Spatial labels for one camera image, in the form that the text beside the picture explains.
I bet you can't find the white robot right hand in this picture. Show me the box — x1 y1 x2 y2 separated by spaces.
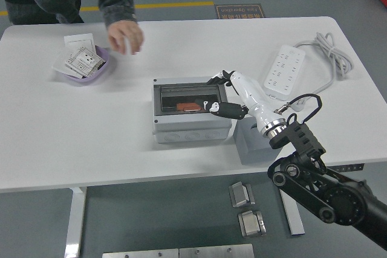
201 69 281 129

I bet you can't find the person's left hand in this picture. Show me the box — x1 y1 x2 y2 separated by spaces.
108 20 145 56

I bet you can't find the orange cylinder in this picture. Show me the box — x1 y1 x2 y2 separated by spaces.
176 102 203 113

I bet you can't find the grey electrical box with flap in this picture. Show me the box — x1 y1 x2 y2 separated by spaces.
152 77 233 144

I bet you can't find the grey cube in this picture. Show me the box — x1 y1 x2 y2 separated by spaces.
234 115 284 166

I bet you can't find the white power strip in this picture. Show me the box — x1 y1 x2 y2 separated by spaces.
261 44 307 102

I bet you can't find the white socket panel with print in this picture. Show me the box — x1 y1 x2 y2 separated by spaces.
65 46 105 78

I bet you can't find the purple plastic tray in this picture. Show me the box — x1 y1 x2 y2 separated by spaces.
59 45 110 83

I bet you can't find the white plain panel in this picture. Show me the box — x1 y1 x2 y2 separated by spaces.
51 47 84 79

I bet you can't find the brown floor sign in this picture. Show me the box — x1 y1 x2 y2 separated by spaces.
214 4 265 19

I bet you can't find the small metal block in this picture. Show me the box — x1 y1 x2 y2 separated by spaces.
229 181 256 209
238 209 267 238

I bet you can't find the white right table leg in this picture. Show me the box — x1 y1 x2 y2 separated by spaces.
279 190 305 237

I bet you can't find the white table leg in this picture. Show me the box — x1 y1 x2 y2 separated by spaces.
64 187 88 258
279 190 305 237

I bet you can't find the white left table leg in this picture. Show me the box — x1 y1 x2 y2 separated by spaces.
64 187 88 258

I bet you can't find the white blank switch plate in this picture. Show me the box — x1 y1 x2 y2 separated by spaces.
63 33 97 50

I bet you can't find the white power cord with plug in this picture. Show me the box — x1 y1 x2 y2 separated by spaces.
289 31 354 111

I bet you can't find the black perforated table rail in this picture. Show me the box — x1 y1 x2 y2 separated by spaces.
335 163 365 173

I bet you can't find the metal base plate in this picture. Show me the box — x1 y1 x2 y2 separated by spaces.
102 248 180 258
178 243 255 258

